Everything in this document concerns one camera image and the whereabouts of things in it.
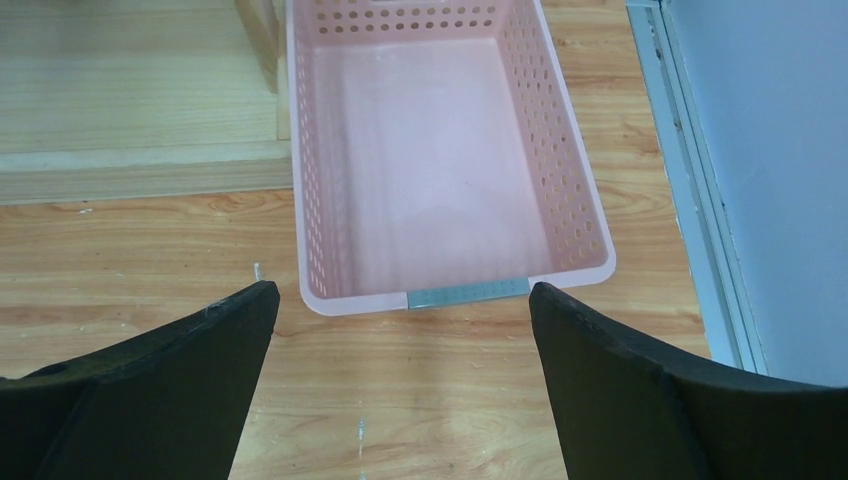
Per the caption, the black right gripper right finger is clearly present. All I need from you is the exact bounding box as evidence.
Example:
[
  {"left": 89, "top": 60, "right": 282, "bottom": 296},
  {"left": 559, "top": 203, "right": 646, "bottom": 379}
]
[{"left": 529, "top": 282, "right": 847, "bottom": 479}]

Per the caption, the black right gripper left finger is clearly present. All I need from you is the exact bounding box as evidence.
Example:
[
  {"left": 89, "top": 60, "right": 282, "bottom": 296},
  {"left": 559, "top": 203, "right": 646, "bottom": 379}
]
[{"left": 1, "top": 281, "right": 280, "bottom": 479}]

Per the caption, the wooden clothes rack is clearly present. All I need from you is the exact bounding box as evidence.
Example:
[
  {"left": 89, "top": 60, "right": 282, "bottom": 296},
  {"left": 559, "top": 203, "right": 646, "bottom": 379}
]
[{"left": 1, "top": 1, "right": 292, "bottom": 205}]

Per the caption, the pink perforated plastic basket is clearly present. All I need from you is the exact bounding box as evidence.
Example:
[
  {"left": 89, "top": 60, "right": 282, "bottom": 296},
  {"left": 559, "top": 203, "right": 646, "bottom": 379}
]
[{"left": 285, "top": 1, "right": 616, "bottom": 316}]

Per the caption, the grey aluminium frame rail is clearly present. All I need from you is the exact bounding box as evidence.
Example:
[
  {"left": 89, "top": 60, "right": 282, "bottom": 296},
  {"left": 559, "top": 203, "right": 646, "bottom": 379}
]
[{"left": 626, "top": 1, "right": 768, "bottom": 374}]

